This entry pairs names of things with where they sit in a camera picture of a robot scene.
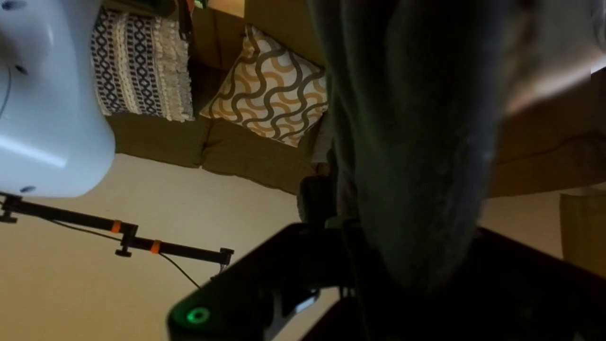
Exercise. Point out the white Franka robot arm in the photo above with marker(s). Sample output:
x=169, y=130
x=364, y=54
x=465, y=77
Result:
x=54, y=138

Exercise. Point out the wavy patterned brown pillow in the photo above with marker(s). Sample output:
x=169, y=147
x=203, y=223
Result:
x=272, y=90

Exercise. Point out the white knitted fringed pillow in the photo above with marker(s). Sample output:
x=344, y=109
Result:
x=141, y=66

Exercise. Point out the brown fabric sofa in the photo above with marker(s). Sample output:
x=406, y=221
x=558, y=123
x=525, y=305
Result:
x=550, y=144

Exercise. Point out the white patterned cloth on rail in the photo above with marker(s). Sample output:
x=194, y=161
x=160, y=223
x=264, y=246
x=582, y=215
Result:
x=550, y=45

